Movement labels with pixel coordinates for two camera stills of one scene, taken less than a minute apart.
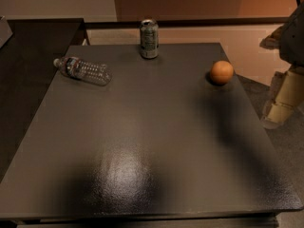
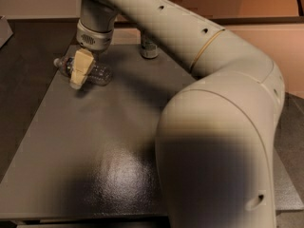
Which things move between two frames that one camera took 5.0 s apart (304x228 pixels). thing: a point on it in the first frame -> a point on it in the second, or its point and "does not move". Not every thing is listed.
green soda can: [149, 47] does not move
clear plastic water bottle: [85, 70] does not move
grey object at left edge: [6, 32] does not move
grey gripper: [294, 40] -> [94, 39]
